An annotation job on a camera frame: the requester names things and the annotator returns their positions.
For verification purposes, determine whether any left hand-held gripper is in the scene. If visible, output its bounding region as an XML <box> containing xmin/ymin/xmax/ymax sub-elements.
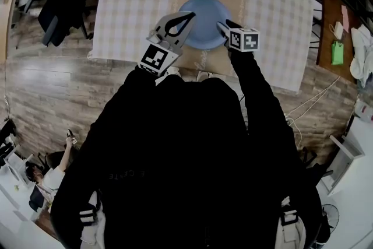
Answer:
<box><xmin>136</xmin><ymin>10</ymin><xmax>196</xmax><ymax>78</ymax></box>

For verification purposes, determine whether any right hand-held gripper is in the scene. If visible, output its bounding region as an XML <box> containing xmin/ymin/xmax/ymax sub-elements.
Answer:
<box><xmin>216</xmin><ymin>19</ymin><xmax>261</xmax><ymax>53</ymax></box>

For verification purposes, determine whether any large blue plate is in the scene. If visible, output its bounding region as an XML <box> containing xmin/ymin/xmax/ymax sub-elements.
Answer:
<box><xmin>177</xmin><ymin>0</ymin><xmax>231</xmax><ymax>51</ymax></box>

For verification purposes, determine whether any person's right forearm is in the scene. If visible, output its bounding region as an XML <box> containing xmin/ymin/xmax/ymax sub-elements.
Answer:
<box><xmin>227</xmin><ymin>48</ymin><xmax>289</xmax><ymax>141</ymax></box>

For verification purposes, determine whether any person's left forearm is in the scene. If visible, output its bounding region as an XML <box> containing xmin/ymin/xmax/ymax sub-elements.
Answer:
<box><xmin>90</xmin><ymin>65</ymin><xmax>161</xmax><ymax>141</ymax></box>

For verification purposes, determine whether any checked beige tablecloth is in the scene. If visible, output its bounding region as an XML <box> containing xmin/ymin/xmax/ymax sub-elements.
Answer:
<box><xmin>88</xmin><ymin>0</ymin><xmax>317</xmax><ymax>94</ymax></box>

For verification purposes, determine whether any person's left white shoe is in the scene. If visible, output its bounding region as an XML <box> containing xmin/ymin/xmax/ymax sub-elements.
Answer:
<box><xmin>156</xmin><ymin>66</ymin><xmax>182</xmax><ymax>86</ymax></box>

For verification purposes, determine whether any dark wooden side table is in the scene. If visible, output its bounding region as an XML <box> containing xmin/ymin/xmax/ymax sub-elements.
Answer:
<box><xmin>315</xmin><ymin>0</ymin><xmax>373</xmax><ymax>85</ymax></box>

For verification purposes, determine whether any beige small pouch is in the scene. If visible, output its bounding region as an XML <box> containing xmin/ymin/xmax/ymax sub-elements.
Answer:
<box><xmin>329</xmin><ymin>21</ymin><xmax>344</xmax><ymax>38</ymax></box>

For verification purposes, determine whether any green bag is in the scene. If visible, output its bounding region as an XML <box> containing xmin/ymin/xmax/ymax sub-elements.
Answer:
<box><xmin>330</xmin><ymin>40</ymin><xmax>345</xmax><ymax>66</ymax></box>

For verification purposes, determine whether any pink flat packet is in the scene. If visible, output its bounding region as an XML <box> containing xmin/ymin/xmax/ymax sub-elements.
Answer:
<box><xmin>340</xmin><ymin>5</ymin><xmax>350</xmax><ymax>33</ymax></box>

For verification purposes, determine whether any white crumpled cloth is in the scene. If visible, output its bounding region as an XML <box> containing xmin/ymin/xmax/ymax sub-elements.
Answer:
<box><xmin>349</xmin><ymin>23</ymin><xmax>373</xmax><ymax>88</ymax></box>

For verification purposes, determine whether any person's black sweater torso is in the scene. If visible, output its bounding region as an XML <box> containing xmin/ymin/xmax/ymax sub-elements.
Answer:
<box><xmin>49</xmin><ymin>75</ymin><xmax>332</xmax><ymax>249</ymax></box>

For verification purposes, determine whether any white container red label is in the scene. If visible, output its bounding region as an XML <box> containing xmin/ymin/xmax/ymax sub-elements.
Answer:
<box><xmin>353</xmin><ymin>98</ymin><xmax>373</xmax><ymax>122</ymax></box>

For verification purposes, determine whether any light wooden desk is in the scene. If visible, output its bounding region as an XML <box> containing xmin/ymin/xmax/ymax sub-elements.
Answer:
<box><xmin>0</xmin><ymin>0</ymin><xmax>18</xmax><ymax>65</ymax></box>

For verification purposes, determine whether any white shelf unit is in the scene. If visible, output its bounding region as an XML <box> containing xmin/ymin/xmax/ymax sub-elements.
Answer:
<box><xmin>328</xmin><ymin>116</ymin><xmax>373</xmax><ymax>198</ymax></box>

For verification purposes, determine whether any black floor fan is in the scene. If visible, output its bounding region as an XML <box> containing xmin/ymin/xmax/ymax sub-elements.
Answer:
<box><xmin>320</xmin><ymin>203</ymin><xmax>341</xmax><ymax>230</ymax></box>

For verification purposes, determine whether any white office desk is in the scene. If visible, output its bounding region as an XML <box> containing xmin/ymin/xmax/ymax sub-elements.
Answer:
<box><xmin>0</xmin><ymin>136</ymin><xmax>59</xmax><ymax>249</ymax></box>

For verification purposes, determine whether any white cable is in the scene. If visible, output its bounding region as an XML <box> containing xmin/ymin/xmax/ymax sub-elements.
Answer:
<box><xmin>284</xmin><ymin>75</ymin><xmax>342</xmax><ymax>149</ymax></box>

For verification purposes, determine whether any white shoulder strap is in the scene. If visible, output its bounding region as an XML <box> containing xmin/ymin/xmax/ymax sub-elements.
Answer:
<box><xmin>276</xmin><ymin>197</ymin><xmax>307</xmax><ymax>249</ymax></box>
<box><xmin>78</xmin><ymin>191</ymin><xmax>107</xmax><ymax>249</ymax></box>

